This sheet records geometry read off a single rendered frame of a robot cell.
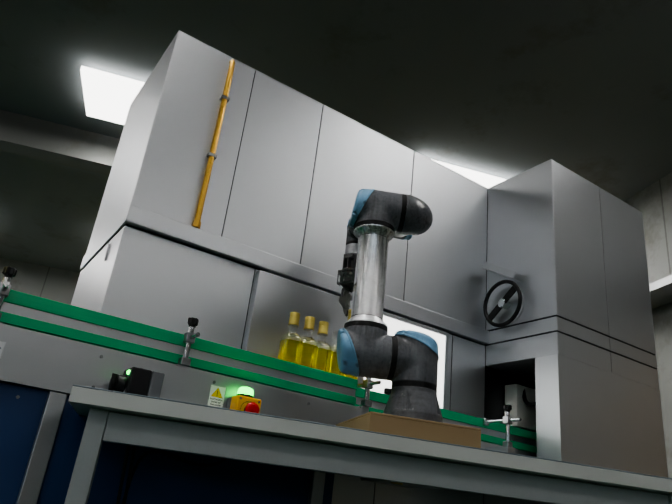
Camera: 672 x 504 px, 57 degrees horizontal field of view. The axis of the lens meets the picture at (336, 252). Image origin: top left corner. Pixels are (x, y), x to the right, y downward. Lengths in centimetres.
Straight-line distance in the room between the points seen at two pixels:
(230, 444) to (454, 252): 167
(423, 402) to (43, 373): 90
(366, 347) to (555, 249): 135
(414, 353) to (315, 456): 36
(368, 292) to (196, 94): 108
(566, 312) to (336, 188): 106
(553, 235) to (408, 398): 138
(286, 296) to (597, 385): 132
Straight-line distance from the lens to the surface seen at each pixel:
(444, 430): 154
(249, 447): 143
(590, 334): 277
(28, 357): 159
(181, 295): 204
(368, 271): 165
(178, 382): 167
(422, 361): 158
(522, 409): 283
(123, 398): 138
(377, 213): 170
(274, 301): 215
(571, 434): 256
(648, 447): 298
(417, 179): 280
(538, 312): 267
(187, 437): 142
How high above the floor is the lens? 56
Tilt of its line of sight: 23 degrees up
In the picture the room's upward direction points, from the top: 7 degrees clockwise
